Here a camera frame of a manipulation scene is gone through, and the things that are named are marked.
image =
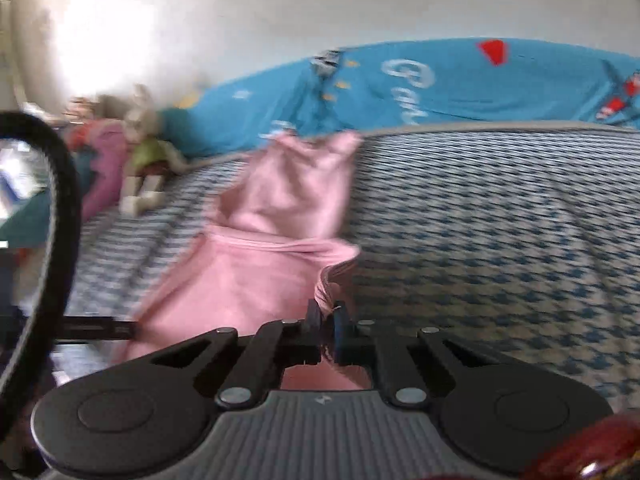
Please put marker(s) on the purple moon plush pillow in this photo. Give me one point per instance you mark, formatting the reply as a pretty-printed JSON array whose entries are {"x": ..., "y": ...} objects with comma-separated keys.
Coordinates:
[{"x": 107, "y": 170}]

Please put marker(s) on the blue printed quilt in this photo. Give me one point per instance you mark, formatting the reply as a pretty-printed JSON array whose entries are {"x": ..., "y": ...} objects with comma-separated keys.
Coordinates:
[{"x": 450, "y": 90}]

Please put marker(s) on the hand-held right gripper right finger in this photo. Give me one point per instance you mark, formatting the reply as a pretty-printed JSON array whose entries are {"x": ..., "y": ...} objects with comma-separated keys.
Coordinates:
[{"x": 340, "y": 330}]

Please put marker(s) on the red round object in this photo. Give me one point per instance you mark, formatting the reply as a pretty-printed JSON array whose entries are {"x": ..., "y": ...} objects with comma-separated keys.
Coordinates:
[{"x": 600, "y": 445}]

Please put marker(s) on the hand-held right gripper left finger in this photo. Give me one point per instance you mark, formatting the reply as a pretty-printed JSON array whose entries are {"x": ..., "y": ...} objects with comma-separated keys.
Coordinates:
[{"x": 312, "y": 322}]

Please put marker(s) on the beige plush rabbit toy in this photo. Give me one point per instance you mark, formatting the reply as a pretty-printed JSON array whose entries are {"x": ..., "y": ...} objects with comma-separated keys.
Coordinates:
[{"x": 147, "y": 155}]

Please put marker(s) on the pink knit top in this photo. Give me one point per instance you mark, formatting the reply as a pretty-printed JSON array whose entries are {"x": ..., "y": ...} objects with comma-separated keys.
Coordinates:
[{"x": 260, "y": 280}]

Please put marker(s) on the teal printed cushion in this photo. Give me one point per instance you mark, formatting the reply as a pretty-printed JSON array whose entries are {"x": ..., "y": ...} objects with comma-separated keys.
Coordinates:
[{"x": 30, "y": 220}]

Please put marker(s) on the blue white houndstooth bed mat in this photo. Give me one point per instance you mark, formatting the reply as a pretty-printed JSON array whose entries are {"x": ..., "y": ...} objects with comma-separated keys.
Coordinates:
[{"x": 475, "y": 240}]

